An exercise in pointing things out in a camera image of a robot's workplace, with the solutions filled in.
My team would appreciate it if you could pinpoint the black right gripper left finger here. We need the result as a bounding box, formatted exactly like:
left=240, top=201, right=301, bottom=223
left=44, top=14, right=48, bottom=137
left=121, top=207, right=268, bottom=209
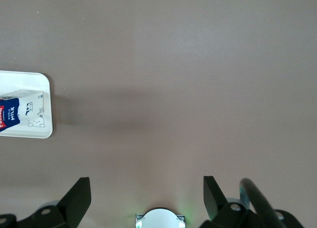
left=17, top=177, right=92, bottom=228

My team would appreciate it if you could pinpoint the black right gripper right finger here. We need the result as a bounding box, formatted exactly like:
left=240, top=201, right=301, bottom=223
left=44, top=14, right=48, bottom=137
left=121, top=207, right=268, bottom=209
left=200, top=175, right=263, bottom=228

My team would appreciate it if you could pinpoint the blue white milk carton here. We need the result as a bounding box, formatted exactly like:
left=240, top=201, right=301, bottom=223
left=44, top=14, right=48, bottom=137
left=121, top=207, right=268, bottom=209
left=0, top=89, right=45, bottom=133

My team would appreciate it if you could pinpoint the cream tray with rabbit print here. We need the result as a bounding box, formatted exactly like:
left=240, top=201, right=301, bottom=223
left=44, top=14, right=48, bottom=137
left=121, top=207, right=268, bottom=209
left=0, top=70, right=53, bottom=139

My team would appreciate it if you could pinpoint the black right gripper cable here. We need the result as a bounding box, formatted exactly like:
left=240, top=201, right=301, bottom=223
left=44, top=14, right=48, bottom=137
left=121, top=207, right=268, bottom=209
left=239, top=178, right=283, bottom=228

